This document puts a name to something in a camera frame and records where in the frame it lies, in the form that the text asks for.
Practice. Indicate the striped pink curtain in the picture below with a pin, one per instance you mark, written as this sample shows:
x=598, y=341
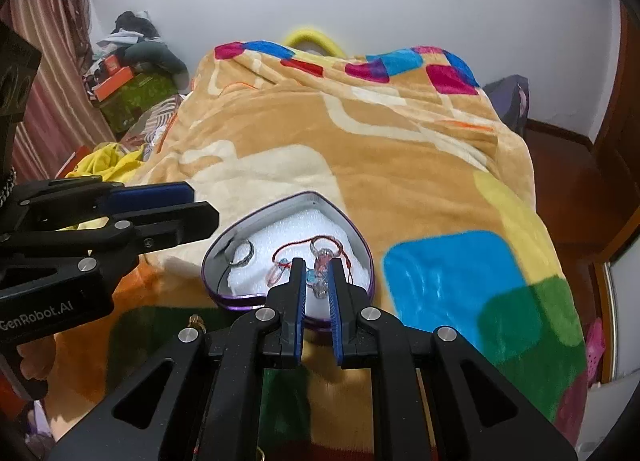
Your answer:
x=55, y=41

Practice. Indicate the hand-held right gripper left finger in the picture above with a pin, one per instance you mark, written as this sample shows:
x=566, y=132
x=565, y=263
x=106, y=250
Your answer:
x=300, y=313

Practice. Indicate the yellow hoop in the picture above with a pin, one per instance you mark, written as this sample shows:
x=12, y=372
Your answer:
x=305, y=34

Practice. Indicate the colourful printed fleece blanket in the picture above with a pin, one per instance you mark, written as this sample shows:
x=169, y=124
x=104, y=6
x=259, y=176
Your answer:
x=400, y=166

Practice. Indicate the green patterned box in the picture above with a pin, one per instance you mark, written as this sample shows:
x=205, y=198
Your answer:
x=137, y=101

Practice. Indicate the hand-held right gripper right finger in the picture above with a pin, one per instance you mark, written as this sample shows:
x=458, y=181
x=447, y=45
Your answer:
x=334, y=323

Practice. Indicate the purple bag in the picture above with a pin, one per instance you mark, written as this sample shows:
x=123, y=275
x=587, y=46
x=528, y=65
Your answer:
x=505, y=101

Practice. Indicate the brown wooden door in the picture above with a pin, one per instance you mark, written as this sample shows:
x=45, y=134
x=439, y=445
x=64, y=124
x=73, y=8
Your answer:
x=620, y=141

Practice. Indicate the striped patterned cloth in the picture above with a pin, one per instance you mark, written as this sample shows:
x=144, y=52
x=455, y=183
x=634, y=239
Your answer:
x=155, y=118

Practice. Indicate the yellow cloth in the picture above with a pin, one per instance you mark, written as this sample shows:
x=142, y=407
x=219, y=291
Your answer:
x=110, y=161

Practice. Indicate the pile of dark clothes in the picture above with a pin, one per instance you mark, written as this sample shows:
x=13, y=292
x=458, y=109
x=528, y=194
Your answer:
x=150, y=53

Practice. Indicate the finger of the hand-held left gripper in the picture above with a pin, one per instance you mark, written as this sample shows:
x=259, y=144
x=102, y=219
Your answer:
x=175, y=227
x=150, y=194

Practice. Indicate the purple heart-shaped tin box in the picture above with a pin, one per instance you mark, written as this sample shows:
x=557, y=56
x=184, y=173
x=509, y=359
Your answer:
x=235, y=303

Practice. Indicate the white cabinet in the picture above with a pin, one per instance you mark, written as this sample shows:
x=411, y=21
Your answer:
x=625, y=316

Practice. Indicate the orange box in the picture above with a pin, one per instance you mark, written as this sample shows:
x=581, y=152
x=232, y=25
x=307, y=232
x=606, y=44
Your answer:
x=115, y=83

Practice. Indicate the pink slipper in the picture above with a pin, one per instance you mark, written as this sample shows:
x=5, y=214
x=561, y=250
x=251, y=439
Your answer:
x=595, y=346

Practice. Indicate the white foam insert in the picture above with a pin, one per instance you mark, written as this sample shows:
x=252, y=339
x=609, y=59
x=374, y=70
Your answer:
x=300, y=225

